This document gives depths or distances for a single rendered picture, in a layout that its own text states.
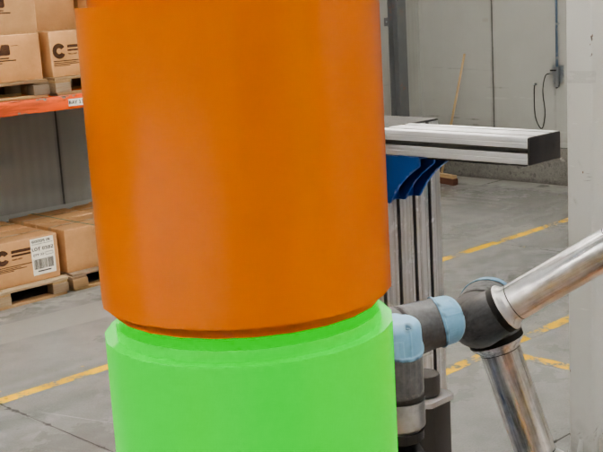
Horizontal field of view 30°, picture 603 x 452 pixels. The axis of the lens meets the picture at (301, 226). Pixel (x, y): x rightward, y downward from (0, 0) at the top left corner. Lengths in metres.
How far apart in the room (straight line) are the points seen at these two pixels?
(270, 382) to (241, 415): 0.01
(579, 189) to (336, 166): 4.87
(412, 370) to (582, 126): 3.55
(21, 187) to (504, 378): 8.52
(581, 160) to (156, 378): 4.85
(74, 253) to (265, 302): 9.27
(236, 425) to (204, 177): 0.04
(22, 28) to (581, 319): 5.38
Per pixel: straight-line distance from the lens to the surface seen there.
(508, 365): 2.38
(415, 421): 1.53
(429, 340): 1.65
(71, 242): 9.41
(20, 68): 9.06
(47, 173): 10.73
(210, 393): 0.18
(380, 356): 0.19
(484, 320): 2.21
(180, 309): 0.17
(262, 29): 0.17
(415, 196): 2.10
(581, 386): 5.27
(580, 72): 4.97
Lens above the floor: 2.27
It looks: 12 degrees down
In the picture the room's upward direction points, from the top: 3 degrees counter-clockwise
